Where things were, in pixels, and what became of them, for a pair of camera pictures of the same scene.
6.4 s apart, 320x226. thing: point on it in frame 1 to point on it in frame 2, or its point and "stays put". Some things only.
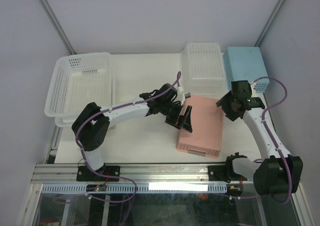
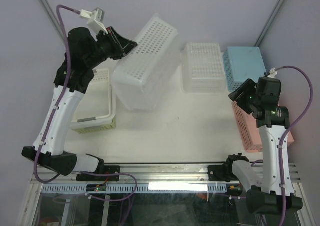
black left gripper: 181,122 to 124,47
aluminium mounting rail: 144,173 stays put
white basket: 77,81 to 147,73
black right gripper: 223,102 to 240,93
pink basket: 206,122 to 250,134
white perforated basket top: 203,70 stays put
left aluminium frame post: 53,18 stays put
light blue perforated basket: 245,63 stays put
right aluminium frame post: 273,15 stays put
